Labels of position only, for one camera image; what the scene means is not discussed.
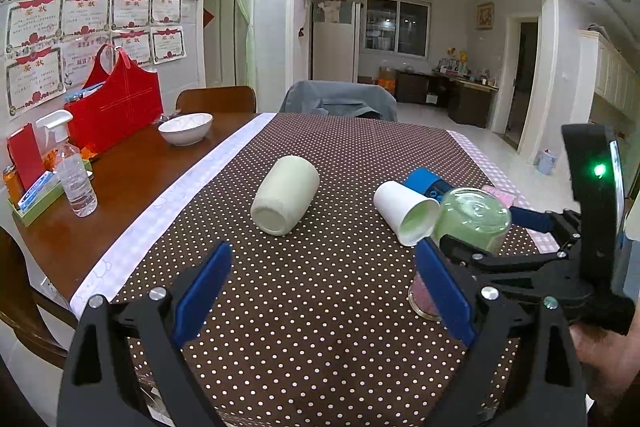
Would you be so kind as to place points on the wooden chair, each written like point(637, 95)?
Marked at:
point(236, 99)
point(20, 306)

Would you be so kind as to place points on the blue trash bin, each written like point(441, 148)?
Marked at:
point(545, 162)

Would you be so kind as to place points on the white ceramic bowl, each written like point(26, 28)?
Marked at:
point(187, 129)

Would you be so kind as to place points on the near wooden chair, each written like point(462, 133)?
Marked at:
point(20, 306)

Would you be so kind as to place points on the window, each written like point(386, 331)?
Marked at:
point(397, 26)

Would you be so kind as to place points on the red bag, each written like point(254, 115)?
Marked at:
point(127, 99)

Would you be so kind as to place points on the pale green ceramic cup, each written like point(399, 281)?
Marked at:
point(284, 195)

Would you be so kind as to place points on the person's right hand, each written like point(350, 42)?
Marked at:
point(614, 363)

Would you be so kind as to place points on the green tissue box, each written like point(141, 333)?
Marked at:
point(45, 199)

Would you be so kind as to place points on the small framed wall picture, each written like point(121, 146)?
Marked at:
point(485, 15)

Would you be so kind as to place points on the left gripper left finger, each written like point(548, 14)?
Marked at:
point(100, 386)

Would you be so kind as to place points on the grey covered chair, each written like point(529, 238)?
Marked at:
point(336, 98)

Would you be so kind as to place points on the white paper cup green inside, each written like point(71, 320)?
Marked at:
point(405, 211)

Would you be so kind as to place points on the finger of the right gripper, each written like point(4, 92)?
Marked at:
point(554, 231)
point(463, 258)

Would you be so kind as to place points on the blue black metal can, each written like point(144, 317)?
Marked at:
point(427, 183)

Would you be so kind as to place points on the cream wall cabinet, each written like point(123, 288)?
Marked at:
point(607, 88)

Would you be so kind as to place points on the wooden chair back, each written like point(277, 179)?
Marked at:
point(236, 99)

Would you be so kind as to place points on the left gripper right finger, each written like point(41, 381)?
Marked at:
point(502, 380)

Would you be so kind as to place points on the pink checkered tablecloth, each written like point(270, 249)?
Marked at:
point(501, 182)

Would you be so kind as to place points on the white refrigerator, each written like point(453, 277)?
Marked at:
point(336, 27)

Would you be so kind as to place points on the pink plastic cup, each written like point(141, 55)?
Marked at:
point(507, 199)

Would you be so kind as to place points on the dark wooden desk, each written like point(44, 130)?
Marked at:
point(465, 101)

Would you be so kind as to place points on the green pink labelled glass cup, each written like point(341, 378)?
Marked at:
point(473, 215)

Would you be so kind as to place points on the clear spray bottle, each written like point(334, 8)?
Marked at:
point(68, 164)

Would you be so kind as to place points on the red booklet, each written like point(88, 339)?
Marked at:
point(24, 152)

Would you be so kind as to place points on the brown polka dot tablecloth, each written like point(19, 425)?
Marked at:
point(314, 328)

